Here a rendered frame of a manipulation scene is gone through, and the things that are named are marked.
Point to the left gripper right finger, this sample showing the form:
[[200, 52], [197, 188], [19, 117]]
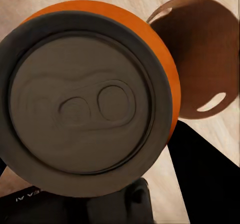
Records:
[[209, 181]]

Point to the trash can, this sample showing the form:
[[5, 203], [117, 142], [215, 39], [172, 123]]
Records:
[[203, 37]]

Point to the can of soda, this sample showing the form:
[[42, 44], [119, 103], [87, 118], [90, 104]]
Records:
[[89, 98]]

